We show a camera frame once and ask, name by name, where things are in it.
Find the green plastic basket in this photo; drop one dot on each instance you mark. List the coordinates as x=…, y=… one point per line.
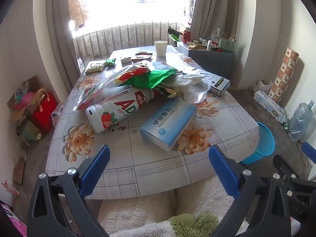
x=227, y=45

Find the white paper cup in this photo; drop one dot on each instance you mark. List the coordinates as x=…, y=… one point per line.
x=160, y=48

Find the small green packet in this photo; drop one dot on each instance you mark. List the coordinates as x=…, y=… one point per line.
x=109, y=62

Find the white bag on floor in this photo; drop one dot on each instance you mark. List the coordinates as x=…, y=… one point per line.
x=261, y=85

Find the gold foil wrapper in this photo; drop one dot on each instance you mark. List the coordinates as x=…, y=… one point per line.
x=169, y=91

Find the white plastic bag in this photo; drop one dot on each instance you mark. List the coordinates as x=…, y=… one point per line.
x=187, y=79

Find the white bag behind basket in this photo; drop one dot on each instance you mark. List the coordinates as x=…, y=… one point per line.
x=217, y=34

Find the green plastic bag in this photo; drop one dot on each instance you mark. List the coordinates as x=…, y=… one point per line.
x=153, y=79

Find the black object on cabinet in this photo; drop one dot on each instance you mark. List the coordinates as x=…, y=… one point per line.
x=174, y=30

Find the window railing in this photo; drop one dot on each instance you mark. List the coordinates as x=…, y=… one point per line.
x=118, y=38

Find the white fleece robe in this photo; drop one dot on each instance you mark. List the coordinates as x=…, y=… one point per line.
x=138, y=212

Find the small white bottle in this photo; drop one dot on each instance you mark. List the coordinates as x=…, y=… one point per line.
x=209, y=45

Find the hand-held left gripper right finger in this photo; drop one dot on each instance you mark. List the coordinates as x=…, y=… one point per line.
x=222, y=170

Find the red and white snack bag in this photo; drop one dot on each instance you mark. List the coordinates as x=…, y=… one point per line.
x=130, y=74

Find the green can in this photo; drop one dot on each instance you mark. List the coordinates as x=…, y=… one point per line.
x=285, y=127

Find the empty water jug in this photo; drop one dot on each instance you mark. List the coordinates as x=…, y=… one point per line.
x=300, y=121

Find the grey cabinet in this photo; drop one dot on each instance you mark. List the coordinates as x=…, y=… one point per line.
x=212, y=59

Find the brown snack packet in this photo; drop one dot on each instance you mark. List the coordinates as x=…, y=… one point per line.
x=142, y=56

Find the red thermos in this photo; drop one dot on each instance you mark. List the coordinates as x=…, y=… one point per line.
x=187, y=34

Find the clear plastic cup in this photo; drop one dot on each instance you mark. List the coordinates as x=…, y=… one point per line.
x=197, y=96

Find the yellow-green packet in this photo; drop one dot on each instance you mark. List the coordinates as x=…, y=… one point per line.
x=95, y=67

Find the green object on cabinet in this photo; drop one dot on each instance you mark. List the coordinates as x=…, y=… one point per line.
x=174, y=38

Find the black and white box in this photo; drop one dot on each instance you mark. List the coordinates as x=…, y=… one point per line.
x=220, y=82

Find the patterned paper roll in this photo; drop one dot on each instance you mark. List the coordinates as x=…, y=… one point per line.
x=284, y=74

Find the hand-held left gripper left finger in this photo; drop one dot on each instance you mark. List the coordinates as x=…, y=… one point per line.
x=96, y=170

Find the blue wastebasket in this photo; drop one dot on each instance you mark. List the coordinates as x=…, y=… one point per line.
x=263, y=143

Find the clear wrapper with red print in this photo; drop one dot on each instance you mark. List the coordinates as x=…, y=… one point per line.
x=98, y=88

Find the pink printed blanket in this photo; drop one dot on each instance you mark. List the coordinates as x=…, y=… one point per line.
x=14, y=223

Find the white strawberry milk bottle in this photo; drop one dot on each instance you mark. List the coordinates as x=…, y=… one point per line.
x=116, y=109

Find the beige quilted jacket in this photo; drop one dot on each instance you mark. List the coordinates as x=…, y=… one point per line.
x=77, y=5

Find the toilet paper pack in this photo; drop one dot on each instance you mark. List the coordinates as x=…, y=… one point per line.
x=269, y=106

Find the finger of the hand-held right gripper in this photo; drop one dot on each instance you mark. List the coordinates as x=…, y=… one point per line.
x=286, y=169
x=309, y=151

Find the light blue medicine box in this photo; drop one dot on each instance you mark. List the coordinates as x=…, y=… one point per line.
x=167, y=126

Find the grey curtain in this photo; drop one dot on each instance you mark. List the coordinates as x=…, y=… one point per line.
x=212, y=7
x=60, y=29

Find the small white box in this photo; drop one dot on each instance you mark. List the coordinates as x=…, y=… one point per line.
x=126, y=60

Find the red gift bag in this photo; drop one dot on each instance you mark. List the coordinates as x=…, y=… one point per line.
x=45, y=113

